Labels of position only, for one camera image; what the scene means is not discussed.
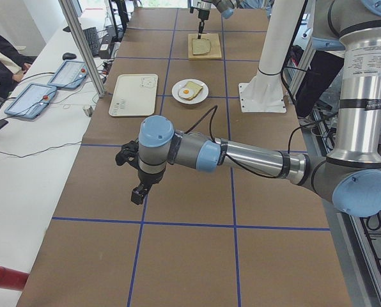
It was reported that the red fire extinguisher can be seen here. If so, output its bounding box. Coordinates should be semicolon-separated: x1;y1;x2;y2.
0;266;29;291

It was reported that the seated person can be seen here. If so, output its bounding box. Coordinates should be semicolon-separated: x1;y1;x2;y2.
0;35;35;98

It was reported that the near teach pendant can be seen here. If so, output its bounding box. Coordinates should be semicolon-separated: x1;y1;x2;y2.
4;83;57;120

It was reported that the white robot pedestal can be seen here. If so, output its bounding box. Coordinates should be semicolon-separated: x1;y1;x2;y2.
238;0;307;113

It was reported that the black keyboard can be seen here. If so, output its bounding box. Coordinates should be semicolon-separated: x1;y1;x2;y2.
82;27;100;57

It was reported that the teach pendant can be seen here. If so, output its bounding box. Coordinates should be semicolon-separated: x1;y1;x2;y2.
4;83;57;120
47;60;88;90

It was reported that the bread slice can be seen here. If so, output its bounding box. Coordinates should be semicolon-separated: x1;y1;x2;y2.
184;81;203;100
192;38;211;56

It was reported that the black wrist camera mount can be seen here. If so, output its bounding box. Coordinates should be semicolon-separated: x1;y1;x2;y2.
190;6;199;13

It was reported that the bamboo cutting board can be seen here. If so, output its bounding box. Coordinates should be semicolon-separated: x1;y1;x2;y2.
187;33;222;60

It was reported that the black computer mouse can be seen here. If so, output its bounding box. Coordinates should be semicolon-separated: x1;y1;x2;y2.
62;52;77;61

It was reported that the bread slice on plate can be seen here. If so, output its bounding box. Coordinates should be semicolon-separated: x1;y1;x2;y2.
184;81;203;100

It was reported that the small metal cylinder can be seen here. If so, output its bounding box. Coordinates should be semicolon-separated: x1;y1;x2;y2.
83;105;93;117

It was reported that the small black device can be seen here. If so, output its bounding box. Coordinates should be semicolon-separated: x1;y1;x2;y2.
0;120;8;130

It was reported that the aluminium frame post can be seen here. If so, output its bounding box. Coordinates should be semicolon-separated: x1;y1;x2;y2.
58;0;105;98

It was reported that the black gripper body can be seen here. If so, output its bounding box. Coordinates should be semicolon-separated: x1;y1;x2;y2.
197;1;211;21
136;169;164;195

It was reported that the cream bear tray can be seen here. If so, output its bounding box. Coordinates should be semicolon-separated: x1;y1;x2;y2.
109;74;158;117

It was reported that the white round plate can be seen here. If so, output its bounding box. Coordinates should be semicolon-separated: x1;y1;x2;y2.
171;79;209;104

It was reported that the far teach pendant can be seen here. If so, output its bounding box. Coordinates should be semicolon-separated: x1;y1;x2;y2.
47;60;88;90

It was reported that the fried egg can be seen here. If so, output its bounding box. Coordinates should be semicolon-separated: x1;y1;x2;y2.
178;88;194;100

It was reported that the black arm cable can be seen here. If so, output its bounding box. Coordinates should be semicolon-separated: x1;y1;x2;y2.
183;105;309;178

